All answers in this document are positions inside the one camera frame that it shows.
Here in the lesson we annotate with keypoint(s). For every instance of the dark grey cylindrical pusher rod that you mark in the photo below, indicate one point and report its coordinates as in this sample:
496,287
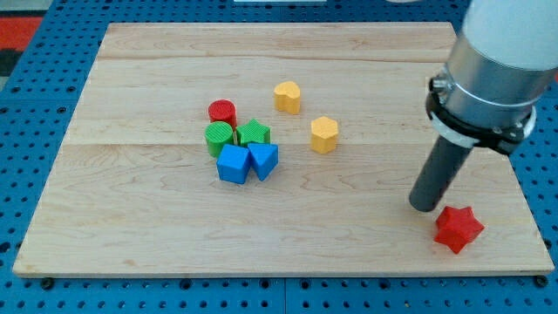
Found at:
440,168

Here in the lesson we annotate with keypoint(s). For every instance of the yellow heart block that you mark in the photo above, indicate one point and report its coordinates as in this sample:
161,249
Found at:
287,96

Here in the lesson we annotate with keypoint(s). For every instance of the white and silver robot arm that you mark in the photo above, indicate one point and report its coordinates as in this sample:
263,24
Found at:
504,57

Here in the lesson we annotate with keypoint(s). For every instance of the blue cube block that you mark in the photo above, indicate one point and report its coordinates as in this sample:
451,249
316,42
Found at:
233,164

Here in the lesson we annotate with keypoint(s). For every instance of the green star block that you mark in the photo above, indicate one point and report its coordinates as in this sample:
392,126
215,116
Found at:
252,132

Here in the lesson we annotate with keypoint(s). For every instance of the blue triangle block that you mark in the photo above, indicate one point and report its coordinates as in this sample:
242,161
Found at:
263,158

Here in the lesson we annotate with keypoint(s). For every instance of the light wooden board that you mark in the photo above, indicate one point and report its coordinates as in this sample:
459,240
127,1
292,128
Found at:
134,192

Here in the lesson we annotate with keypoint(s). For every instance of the green cylinder block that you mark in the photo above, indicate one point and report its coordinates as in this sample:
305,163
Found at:
217,135

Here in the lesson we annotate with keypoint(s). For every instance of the yellow hexagon block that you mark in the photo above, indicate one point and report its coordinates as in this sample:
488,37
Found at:
324,133

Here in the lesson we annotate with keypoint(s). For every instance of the red cylinder block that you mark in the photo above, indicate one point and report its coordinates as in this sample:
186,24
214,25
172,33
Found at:
223,110

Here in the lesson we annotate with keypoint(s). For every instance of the red star block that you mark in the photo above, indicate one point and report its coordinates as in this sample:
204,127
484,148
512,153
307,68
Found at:
457,227

